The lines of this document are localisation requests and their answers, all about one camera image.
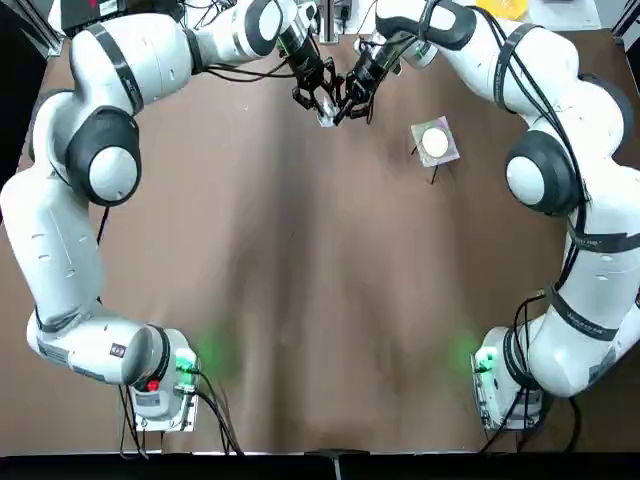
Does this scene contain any wire gauze with ceramic disc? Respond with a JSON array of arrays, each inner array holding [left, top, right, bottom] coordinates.
[[410, 115, 461, 167]]

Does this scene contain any black electronics box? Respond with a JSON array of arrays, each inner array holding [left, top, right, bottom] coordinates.
[[59, 0, 126, 25]]

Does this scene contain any black metal tripod stand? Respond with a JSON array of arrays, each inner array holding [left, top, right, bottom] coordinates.
[[409, 142, 442, 186]]

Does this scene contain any aluminium profile post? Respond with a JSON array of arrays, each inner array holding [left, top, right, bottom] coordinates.
[[319, 0, 344, 44]]

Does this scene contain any black cable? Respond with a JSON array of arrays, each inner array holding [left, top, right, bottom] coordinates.
[[116, 384, 151, 459], [547, 392, 584, 454], [479, 9, 601, 401], [192, 367, 246, 457], [192, 56, 297, 84]]

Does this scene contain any yellow object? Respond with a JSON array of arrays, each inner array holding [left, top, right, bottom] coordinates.
[[474, 0, 529, 21]]

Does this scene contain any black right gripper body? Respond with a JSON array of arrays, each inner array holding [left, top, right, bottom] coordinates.
[[347, 42, 402, 100]]

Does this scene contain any aluminium frame rail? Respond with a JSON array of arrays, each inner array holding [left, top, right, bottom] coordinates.
[[611, 0, 640, 39], [34, 14, 64, 57]]

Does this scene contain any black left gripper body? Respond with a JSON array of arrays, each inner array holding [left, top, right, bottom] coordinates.
[[285, 35, 330, 95]]

